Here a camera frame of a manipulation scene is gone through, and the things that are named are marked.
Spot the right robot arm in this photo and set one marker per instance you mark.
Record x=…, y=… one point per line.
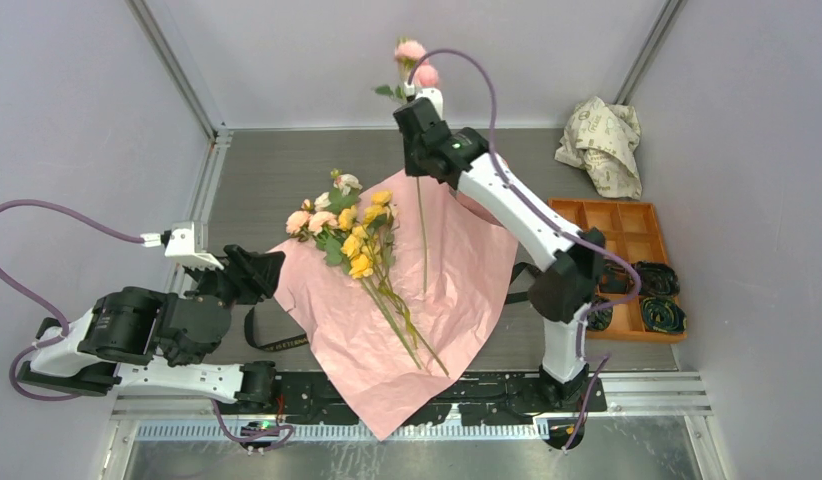
x=569, y=260

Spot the orange compartment tray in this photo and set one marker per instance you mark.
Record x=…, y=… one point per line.
x=632, y=232

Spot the purple flower bouquet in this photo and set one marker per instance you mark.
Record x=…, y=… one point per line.
x=453, y=269

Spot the pink cylindrical vase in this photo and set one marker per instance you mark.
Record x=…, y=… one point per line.
x=477, y=209

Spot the peach rose spray stem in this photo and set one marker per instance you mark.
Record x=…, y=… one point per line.
x=316, y=221

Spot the crumpled printed paper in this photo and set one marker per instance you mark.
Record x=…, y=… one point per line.
x=601, y=139

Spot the yellow flower stem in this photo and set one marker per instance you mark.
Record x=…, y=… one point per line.
x=367, y=254

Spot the pink rose stem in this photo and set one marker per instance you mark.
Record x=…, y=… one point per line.
x=407, y=53

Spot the rolled black ribbon left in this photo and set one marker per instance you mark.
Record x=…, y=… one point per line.
x=615, y=279

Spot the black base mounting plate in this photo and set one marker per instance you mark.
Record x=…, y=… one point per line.
x=482, y=398

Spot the rolled black ribbon back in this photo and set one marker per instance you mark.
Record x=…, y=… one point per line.
x=657, y=279

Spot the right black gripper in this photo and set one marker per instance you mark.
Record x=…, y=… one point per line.
x=411, y=170

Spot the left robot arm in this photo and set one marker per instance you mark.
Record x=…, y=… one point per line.
x=148, y=342

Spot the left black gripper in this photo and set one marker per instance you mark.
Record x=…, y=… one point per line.
x=255, y=274

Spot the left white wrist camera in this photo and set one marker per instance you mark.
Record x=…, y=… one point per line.
x=184, y=243

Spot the rolled black ribbon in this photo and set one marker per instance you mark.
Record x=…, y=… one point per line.
x=663, y=315
x=615, y=279
x=657, y=279

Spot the rolled black ribbon front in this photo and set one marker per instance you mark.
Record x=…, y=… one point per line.
x=663, y=315

